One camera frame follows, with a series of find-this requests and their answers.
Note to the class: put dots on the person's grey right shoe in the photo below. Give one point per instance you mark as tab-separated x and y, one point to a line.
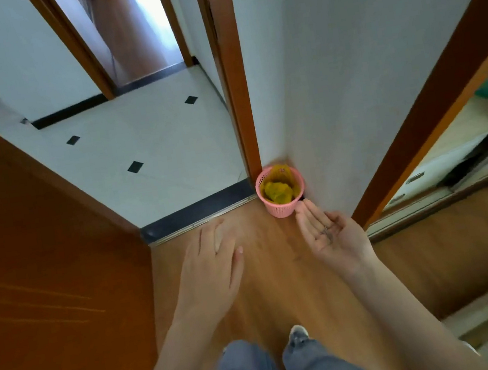
298	333

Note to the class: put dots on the white wooden wardrobe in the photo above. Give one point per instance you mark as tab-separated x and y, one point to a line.
444	116

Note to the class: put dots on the black door threshold strip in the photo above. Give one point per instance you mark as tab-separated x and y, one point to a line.
193	213

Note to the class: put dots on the pink plastic waste basket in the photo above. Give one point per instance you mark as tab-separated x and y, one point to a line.
282	209

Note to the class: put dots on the yellow plastic bag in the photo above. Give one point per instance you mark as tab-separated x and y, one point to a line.
278	191

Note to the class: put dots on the person's left hand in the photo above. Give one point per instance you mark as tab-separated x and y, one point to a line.
208	279

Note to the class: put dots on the black hallway baseboard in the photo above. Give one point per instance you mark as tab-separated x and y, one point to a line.
68	112

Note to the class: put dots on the brown hallway door frame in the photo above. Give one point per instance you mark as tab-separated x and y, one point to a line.
72	43

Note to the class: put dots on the person's right forearm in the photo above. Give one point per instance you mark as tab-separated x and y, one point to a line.
412	331

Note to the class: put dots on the brown wooden door frame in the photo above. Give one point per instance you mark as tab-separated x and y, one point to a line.
233	79

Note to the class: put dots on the yellow basket liner bag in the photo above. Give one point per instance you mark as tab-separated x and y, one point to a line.
283	172

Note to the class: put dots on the brown wooden door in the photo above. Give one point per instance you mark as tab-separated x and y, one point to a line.
36	291

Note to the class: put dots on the litter grains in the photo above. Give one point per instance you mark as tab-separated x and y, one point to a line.
328	231

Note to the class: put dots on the person's right hand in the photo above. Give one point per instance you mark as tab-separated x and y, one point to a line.
339	241

